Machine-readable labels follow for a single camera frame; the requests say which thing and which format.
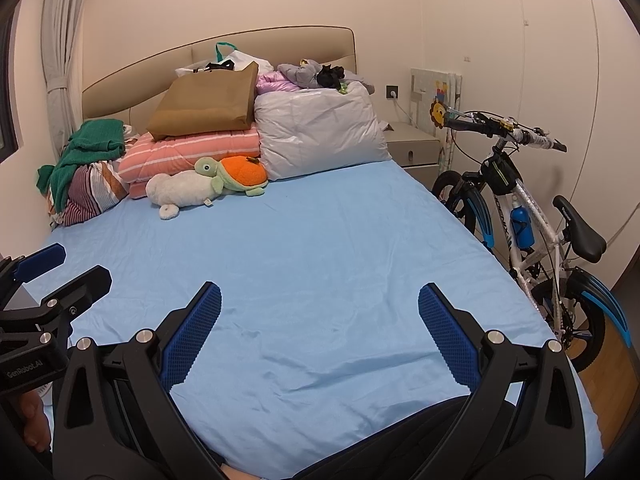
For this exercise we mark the black cloth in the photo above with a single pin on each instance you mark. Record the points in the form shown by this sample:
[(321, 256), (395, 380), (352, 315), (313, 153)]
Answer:
[(327, 77)]

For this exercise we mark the white plush toy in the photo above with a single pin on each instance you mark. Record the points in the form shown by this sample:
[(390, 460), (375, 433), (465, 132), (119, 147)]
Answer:
[(185, 187)]

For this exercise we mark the green knit cloth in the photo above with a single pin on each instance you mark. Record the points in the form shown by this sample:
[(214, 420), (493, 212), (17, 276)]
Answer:
[(97, 137)]

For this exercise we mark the blue water bottle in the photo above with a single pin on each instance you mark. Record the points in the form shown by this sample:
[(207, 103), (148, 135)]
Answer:
[(521, 225)]

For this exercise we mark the beige curtain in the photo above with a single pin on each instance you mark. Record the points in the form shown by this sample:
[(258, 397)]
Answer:
[(62, 35)]

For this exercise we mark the clothes pile on headboard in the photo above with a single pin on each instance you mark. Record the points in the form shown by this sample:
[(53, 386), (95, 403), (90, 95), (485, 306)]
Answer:
[(295, 72)]

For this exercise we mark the person's bare leg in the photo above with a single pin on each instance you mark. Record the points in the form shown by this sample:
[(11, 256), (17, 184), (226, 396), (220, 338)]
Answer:
[(240, 474)]

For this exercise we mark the brown paper bag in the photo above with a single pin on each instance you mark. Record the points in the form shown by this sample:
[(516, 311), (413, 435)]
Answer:
[(205, 102)]

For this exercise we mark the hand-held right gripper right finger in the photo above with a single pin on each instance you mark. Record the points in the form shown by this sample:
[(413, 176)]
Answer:
[(445, 335)]

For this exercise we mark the black bicycle frame bag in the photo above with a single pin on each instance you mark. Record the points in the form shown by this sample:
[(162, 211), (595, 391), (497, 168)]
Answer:
[(500, 172)]

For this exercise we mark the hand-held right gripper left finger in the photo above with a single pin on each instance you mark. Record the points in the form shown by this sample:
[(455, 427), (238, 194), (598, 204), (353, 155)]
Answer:
[(192, 335)]

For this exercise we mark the pink puffy jacket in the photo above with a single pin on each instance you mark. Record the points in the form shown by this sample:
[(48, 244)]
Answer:
[(275, 82)]

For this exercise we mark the striped bedding bundle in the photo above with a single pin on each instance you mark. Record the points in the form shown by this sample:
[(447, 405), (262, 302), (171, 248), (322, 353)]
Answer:
[(90, 192)]

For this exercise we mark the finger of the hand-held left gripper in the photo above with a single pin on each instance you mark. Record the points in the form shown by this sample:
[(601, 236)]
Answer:
[(42, 260), (80, 287)]

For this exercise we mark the beige nightstand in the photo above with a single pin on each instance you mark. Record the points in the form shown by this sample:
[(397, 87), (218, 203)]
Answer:
[(412, 150)]

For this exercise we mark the dark window frame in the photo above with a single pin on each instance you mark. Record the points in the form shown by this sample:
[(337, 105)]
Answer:
[(7, 130)]

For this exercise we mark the green orange turtle plush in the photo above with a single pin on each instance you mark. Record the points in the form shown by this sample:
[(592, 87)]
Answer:
[(245, 170)]

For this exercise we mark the person's left hand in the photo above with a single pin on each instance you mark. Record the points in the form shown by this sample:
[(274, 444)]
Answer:
[(32, 420)]

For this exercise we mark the wall socket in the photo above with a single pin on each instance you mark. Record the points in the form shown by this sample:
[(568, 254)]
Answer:
[(392, 91)]

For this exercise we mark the white pillow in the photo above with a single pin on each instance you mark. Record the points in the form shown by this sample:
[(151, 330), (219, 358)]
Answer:
[(320, 125)]

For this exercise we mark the white bicycle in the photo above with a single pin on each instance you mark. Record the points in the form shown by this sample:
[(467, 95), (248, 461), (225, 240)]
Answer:
[(580, 230)]

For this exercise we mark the pink striped pillow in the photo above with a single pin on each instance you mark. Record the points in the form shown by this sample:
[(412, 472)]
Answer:
[(190, 155)]

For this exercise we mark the folded play mat lion print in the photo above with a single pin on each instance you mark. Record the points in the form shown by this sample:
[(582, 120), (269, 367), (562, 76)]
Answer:
[(425, 85)]

